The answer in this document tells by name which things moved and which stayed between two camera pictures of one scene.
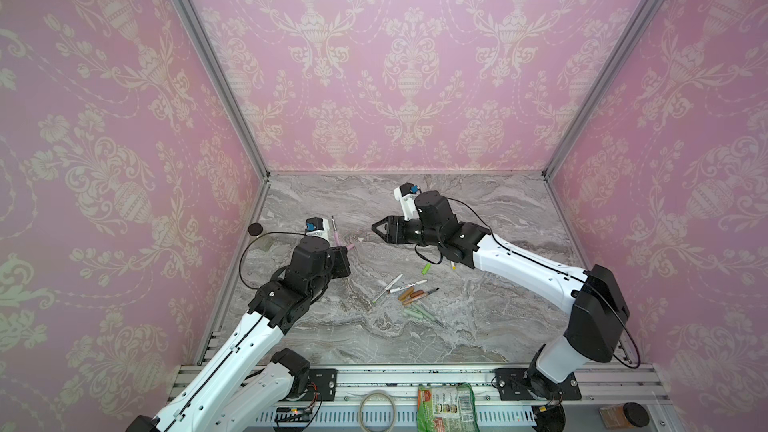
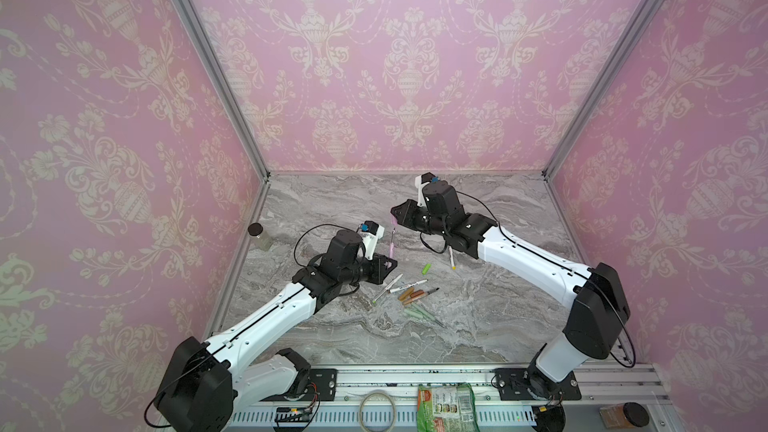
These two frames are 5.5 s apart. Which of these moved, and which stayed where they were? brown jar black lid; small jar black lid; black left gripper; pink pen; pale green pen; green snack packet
Moved: pink pen; black left gripper
Stayed: brown jar black lid; small jar black lid; green snack packet; pale green pen
